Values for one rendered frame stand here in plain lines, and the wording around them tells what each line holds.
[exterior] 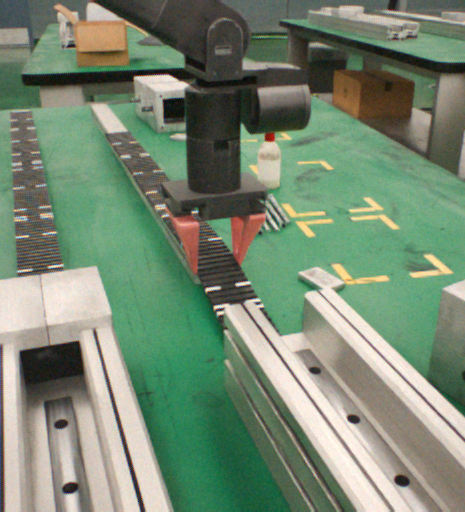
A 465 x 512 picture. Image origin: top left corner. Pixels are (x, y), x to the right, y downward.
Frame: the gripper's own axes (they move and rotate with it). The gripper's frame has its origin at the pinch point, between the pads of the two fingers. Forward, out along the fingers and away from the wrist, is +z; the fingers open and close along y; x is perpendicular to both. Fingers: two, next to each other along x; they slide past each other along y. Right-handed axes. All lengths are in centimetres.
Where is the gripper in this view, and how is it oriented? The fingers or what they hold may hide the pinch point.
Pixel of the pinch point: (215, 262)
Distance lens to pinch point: 69.3
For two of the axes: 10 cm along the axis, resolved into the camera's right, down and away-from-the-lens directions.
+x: -3.3, -4.1, 8.5
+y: 9.4, -1.5, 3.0
